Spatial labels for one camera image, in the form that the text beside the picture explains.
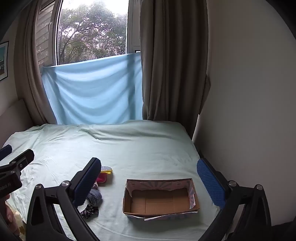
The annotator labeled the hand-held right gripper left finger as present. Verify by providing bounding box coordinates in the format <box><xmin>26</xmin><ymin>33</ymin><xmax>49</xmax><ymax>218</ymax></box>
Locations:
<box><xmin>26</xmin><ymin>157</ymin><xmax>102</xmax><ymax>241</ymax></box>

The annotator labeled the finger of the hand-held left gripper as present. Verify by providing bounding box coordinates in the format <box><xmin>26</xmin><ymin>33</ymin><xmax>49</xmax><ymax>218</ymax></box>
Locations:
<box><xmin>0</xmin><ymin>149</ymin><xmax>35</xmax><ymax>175</ymax></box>
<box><xmin>0</xmin><ymin>145</ymin><xmax>13</xmax><ymax>161</ymax></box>

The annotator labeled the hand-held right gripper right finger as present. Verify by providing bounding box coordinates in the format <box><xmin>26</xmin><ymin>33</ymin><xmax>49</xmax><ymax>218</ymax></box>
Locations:
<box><xmin>196</xmin><ymin>158</ymin><xmax>272</xmax><ymax>241</ymax></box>

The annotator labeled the blue-grey knitted cloth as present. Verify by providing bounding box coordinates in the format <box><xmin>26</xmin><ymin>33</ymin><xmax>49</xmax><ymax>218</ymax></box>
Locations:
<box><xmin>86</xmin><ymin>185</ymin><xmax>102</xmax><ymax>206</ymax></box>

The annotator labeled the magenta soft pad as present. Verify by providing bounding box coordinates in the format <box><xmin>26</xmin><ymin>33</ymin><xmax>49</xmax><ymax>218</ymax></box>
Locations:
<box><xmin>96</xmin><ymin>173</ymin><xmax>112</xmax><ymax>184</ymax></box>

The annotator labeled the black and white scrunchie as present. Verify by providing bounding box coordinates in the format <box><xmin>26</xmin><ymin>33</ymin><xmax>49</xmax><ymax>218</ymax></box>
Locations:
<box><xmin>80</xmin><ymin>204</ymin><xmax>100</xmax><ymax>217</ymax></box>

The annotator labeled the cardboard box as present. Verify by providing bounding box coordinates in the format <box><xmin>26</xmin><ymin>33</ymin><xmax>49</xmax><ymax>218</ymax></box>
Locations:
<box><xmin>122</xmin><ymin>178</ymin><xmax>200</xmax><ymax>220</ymax></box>

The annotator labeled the person's left hand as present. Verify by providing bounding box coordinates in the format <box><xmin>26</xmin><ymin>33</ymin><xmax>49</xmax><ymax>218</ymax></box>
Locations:
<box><xmin>4</xmin><ymin>194</ymin><xmax>21</xmax><ymax>236</ymax></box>

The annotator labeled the beige headboard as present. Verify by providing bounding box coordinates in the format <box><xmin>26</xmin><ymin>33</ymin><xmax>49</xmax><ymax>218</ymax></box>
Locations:
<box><xmin>0</xmin><ymin>98</ymin><xmax>33</xmax><ymax>140</ymax></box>

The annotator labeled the cream patterned cloth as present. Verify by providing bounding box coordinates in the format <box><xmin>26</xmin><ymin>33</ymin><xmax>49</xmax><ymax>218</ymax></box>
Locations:
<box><xmin>11</xmin><ymin>206</ymin><xmax>26</xmax><ymax>235</ymax></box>

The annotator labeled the bed with mint sheet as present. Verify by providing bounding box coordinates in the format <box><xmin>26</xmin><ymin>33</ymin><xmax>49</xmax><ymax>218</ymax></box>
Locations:
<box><xmin>0</xmin><ymin>119</ymin><xmax>221</xmax><ymax>241</ymax></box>

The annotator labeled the beige curtain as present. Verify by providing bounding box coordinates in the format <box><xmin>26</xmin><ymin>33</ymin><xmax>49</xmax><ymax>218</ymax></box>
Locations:
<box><xmin>139</xmin><ymin>0</ymin><xmax>211</xmax><ymax>140</ymax></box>
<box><xmin>13</xmin><ymin>0</ymin><xmax>63</xmax><ymax>125</ymax></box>

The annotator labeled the light blue hanging cloth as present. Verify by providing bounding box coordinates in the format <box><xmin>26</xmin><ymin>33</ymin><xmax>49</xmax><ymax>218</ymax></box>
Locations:
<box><xmin>41</xmin><ymin>52</ymin><xmax>144</xmax><ymax>126</ymax></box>

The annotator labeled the window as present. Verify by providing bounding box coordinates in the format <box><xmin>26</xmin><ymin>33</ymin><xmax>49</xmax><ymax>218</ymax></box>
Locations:
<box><xmin>35</xmin><ymin>0</ymin><xmax>142</xmax><ymax>68</ymax></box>

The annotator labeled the framed wall picture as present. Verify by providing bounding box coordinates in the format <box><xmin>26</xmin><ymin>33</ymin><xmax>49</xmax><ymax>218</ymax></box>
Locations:
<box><xmin>0</xmin><ymin>41</ymin><xmax>9</xmax><ymax>81</ymax></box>

